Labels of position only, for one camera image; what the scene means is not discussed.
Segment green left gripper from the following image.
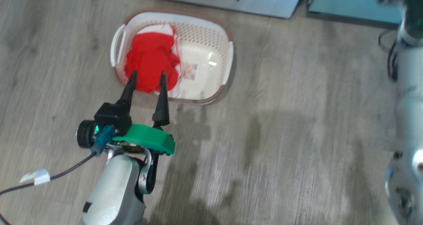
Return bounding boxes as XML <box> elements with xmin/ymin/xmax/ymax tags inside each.
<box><xmin>112</xmin><ymin>70</ymin><xmax>176</xmax><ymax>155</ymax></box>

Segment red and white garment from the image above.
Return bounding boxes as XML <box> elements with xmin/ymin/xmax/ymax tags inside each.
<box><xmin>124</xmin><ymin>24</ymin><xmax>182</xmax><ymax>94</ymax></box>

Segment paper label in basket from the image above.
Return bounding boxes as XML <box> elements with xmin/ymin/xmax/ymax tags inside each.
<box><xmin>182</xmin><ymin>62</ymin><xmax>198</xmax><ymax>81</ymax></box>

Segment white perforated laundry basket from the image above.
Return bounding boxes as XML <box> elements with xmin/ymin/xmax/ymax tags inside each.
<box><xmin>110</xmin><ymin>10</ymin><xmax>234</xmax><ymax>105</ymax></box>

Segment teal cabinet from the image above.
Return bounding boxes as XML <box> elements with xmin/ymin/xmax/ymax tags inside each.
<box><xmin>307</xmin><ymin>0</ymin><xmax>402</xmax><ymax>24</ymax></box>

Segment white tag on left cable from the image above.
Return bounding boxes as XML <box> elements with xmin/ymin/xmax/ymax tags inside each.
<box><xmin>20</xmin><ymin>169</ymin><xmax>51</xmax><ymax>186</ymax></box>

